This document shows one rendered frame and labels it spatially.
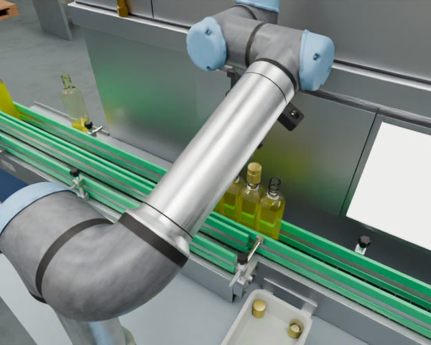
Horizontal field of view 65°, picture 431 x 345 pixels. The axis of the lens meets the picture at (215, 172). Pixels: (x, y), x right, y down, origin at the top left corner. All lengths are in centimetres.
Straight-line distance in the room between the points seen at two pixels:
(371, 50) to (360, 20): 6
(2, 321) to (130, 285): 182
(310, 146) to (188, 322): 60
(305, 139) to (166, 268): 59
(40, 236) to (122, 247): 10
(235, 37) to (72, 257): 37
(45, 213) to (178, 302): 70
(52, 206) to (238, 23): 36
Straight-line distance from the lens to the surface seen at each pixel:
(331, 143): 87
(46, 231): 44
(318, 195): 99
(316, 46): 49
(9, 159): 155
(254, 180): 85
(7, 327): 215
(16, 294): 126
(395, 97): 79
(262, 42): 52
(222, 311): 107
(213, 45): 54
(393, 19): 77
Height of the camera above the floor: 172
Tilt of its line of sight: 43 degrees down
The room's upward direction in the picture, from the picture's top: 1 degrees counter-clockwise
